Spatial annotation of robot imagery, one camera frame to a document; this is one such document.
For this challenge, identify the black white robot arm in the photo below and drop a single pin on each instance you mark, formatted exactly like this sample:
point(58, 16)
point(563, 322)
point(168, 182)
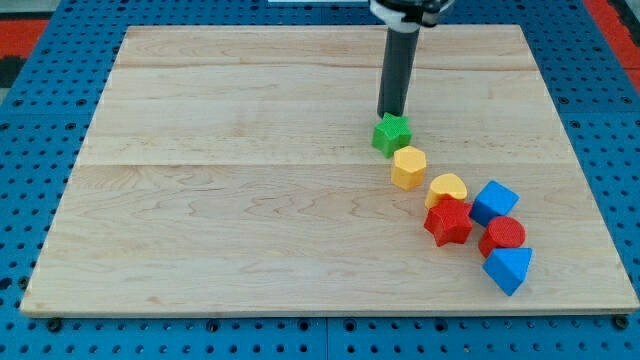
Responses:
point(407, 16)

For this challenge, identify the light wooden board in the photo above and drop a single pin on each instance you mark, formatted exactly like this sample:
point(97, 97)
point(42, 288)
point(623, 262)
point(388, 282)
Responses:
point(228, 171)

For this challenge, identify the green star block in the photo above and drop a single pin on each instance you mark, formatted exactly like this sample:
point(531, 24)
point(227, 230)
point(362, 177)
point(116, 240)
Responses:
point(391, 133)

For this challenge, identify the yellow hexagon block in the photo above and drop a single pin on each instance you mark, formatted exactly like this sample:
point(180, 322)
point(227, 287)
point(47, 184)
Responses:
point(408, 167)

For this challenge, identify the yellow heart block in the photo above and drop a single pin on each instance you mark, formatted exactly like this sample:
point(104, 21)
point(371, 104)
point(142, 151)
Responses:
point(443, 186)

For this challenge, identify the red star block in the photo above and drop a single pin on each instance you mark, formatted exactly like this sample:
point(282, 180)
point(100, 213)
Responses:
point(449, 222)

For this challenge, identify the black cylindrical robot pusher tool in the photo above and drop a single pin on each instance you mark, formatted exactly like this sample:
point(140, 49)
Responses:
point(400, 49)

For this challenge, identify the blue cube block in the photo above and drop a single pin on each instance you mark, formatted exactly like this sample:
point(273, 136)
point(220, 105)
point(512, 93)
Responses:
point(492, 201)

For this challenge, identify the red cylinder block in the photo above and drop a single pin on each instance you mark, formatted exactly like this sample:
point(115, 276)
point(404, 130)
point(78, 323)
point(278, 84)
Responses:
point(502, 232)

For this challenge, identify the blue triangle block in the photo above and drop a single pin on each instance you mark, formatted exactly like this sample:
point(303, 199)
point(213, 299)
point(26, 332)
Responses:
point(508, 267)

